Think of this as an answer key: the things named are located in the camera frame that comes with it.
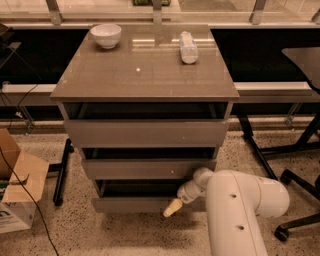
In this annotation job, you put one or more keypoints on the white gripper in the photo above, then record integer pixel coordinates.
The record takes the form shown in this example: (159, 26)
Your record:
(185, 194)

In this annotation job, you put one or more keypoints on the grey bottom drawer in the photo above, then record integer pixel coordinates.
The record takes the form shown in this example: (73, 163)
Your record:
(136, 195)

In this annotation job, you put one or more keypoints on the grey drawer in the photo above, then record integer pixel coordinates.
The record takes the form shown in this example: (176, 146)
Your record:
(145, 125)
(136, 195)
(146, 163)

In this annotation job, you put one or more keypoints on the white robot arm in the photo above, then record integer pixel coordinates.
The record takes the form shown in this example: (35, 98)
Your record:
(233, 202)

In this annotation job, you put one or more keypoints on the grey middle drawer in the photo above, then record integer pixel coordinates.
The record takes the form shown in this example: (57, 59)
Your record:
(146, 163)

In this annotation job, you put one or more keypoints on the grey drawer cabinet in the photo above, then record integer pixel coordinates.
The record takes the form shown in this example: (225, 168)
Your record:
(146, 67)

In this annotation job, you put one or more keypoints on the grey top drawer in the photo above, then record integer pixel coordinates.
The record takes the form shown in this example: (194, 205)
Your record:
(145, 125)

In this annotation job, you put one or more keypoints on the open cardboard box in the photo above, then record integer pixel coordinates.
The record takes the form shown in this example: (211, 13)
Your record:
(23, 178)

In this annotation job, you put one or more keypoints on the black left table leg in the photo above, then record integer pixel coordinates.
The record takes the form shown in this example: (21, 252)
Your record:
(61, 170)

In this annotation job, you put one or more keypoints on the black table leg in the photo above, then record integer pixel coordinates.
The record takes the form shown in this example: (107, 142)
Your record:
(302, 143)
(61, 170)

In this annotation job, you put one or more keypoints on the black right table leg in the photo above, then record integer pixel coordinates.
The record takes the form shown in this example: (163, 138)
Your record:
(302, 143)

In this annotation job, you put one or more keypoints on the white ceramic bowl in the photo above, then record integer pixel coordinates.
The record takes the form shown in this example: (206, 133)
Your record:
(106, 35)

